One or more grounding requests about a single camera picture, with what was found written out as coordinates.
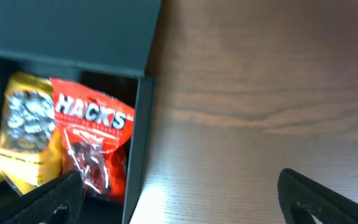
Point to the dark green gift box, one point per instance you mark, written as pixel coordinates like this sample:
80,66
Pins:
103,44

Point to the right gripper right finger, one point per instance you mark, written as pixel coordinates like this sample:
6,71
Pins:
303,200

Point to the red Hacks candy bag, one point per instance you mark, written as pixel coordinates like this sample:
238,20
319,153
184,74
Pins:
94,128

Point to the yellow candy bag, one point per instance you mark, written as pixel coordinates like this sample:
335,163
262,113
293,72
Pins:
31,148

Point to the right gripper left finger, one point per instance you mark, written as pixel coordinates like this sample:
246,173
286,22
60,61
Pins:
57,201

